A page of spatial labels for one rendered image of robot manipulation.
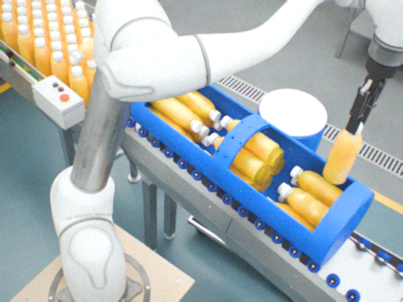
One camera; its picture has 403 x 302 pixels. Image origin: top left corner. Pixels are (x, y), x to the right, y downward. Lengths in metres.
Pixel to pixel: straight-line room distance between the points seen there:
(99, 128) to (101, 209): 0.28
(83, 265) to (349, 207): 0.75
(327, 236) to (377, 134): 2.22
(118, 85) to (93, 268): 0.52
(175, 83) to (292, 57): 3.25
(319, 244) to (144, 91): 0.80
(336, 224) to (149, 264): 0.57
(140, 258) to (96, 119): 0.54
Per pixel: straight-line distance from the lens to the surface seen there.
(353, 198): 1.45
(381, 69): 1.16
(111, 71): 0.85
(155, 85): 0.84
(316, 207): 1.48
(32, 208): 2.92
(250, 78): 3.74
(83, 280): 1.23
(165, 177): 1.87
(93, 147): 1.17
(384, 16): 1.10
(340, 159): 1.37
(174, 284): 1.45
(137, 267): 1.47
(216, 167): 1.56
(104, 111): 1.09
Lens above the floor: 2.31
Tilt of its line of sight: 47 degrees down
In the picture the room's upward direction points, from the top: 7 degrees clockwise
